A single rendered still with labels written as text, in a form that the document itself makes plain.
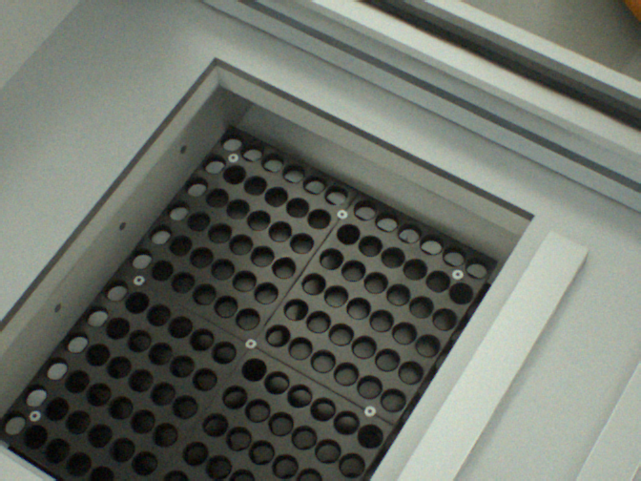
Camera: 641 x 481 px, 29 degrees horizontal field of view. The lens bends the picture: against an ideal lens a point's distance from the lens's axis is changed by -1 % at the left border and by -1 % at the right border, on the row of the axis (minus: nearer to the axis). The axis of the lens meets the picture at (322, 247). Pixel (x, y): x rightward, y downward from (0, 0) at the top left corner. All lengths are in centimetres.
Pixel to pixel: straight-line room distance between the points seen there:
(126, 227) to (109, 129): 8
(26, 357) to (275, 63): 22
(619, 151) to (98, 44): 30
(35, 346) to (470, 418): 26
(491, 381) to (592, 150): 13
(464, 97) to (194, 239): 17
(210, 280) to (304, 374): 8
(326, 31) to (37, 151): 17
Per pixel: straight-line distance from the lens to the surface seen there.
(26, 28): 71
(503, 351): 60
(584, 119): 63
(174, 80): 70
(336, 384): 65
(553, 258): 62
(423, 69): 65
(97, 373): 67
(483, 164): 66
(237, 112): 80
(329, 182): 71
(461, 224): 77
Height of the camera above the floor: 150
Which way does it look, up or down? 61 degrees down
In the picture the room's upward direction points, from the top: 4 degrees counter-clockwise
